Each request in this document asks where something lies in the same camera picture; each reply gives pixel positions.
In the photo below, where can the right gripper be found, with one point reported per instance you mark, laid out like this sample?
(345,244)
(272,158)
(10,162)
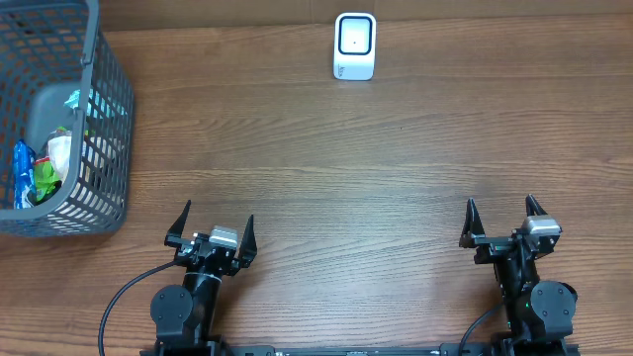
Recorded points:
(471,236)

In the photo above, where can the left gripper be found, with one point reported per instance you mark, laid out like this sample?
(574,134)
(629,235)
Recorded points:
(185,255)

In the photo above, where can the green snack packet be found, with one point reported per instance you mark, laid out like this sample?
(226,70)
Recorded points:
(47,182)

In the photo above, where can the teal white snack packet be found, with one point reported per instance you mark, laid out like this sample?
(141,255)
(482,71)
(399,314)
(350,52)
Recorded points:
(97,106)

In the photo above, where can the beige wrapper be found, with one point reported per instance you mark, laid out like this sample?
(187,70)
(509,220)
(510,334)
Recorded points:
(58,151)

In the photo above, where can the blue snack packet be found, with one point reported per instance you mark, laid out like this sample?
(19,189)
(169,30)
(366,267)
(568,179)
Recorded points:
(25,191)

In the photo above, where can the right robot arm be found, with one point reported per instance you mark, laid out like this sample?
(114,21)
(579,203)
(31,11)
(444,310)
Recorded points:
(539,312)

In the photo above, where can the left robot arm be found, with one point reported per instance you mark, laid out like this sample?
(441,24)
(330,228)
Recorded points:
(183,314)

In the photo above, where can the white barcode scanner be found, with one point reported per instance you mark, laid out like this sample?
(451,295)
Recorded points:
(354,48)

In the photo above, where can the grey plastic mesh basket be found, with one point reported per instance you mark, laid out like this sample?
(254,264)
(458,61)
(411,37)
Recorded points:
(48,50)

